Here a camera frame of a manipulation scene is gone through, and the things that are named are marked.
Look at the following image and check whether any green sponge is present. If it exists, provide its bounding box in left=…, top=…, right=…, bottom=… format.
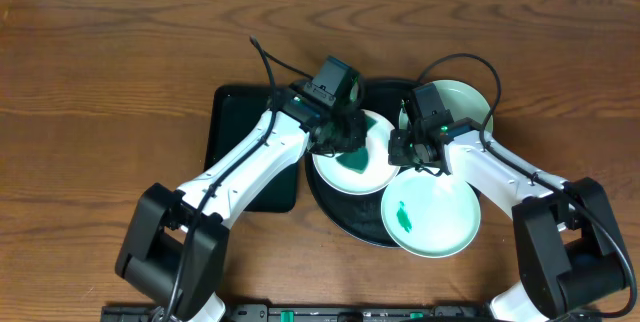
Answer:
left=335, top=110, right=376, bottom=174

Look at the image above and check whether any white plate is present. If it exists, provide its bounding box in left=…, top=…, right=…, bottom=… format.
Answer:
left=312, top=110, right=400, bottom=195

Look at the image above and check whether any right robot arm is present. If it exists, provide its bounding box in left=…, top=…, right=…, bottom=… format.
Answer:
left=389, top=118, right=638, bottom=321

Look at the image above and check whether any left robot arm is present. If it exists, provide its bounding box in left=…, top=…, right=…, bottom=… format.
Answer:
left=115, top=87, right=366, bottom=321

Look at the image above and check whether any black rectangular tray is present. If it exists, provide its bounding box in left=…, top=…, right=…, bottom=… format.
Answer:
left=204, top=85, right=298, bottom=213

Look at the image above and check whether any upper light green plate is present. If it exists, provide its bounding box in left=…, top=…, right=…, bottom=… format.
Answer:
left=397, top=80, right=490, bottom=133

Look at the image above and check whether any light green plate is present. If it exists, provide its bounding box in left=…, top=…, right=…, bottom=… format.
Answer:
left=397, top=80, right=490, bottom=133
left=380, top=170, right=481, bottom=258

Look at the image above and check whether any lower light green plate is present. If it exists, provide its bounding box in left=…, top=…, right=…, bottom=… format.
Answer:
left=380, top=170, right=481, bottom=258

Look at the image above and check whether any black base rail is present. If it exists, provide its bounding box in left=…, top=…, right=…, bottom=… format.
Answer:
left=99, top=304, right=495, bottom=322

